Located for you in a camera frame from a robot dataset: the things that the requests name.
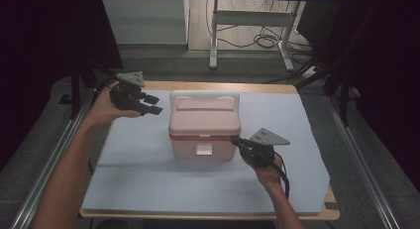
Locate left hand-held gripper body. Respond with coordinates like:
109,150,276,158
109,70,148,112

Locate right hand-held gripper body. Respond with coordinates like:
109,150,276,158
238,127,291,170

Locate pink storage box with handle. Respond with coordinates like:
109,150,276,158
167,89,243,162

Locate person's right hand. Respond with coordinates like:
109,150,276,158
242,153,285,191

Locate person's left hand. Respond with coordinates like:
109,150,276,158
86,81,142,128

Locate black metal stand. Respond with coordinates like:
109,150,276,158
58,59,128,120
294,55,352,128

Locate white paper sheet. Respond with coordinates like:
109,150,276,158
81,89,331,214

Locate white cabinet panel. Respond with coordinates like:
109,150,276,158
101,0,190,46

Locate white power strip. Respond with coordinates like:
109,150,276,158
301,65,321,79

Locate dark curtain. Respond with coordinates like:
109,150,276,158
325,0,420,192
0,0,124,172

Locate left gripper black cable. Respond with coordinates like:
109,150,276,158
92,73,122,96

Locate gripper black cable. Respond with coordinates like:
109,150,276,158
92,73,122,96
271,151,291,201

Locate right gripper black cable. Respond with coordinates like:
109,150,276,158
271,151,291,201

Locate aluminium floor rail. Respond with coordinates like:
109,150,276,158
324,94,401,229
9,89,97,229

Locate tangle of black floor cables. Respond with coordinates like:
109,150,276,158
205,0,314,56

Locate white metal desk frame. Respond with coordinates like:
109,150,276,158
209,0,307,72

